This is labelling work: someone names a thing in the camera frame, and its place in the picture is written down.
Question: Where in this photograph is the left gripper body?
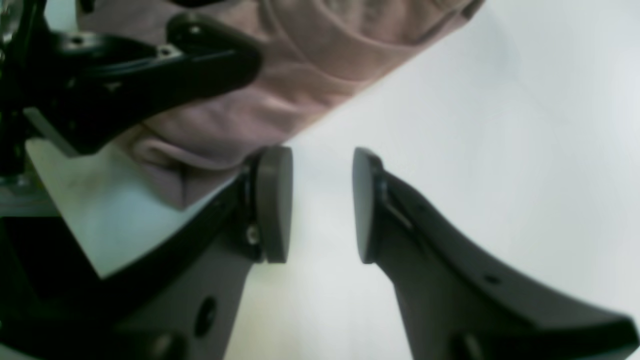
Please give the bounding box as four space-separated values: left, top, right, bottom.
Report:
1 0 263 187

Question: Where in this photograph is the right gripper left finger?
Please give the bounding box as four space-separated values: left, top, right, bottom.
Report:
0 146 294 360

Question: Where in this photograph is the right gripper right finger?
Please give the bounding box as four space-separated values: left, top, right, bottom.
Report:
352 148 639 360

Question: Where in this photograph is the mauve pink T-shirt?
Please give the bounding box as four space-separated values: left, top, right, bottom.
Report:
75 0 485 210

